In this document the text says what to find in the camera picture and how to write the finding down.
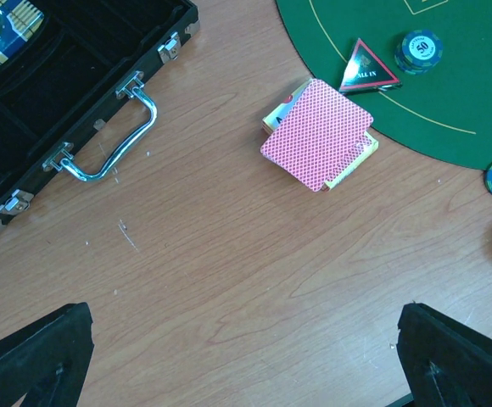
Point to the pink-backed card deck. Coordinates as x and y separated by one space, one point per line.
318 135

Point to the black poker chip case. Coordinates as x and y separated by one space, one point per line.
83 63

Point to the gold card box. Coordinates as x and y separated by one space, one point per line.
356 165

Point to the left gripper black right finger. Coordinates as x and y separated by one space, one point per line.
445 362

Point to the triangular all in marker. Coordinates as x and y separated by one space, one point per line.
366 72

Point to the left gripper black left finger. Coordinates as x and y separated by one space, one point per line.
46 362

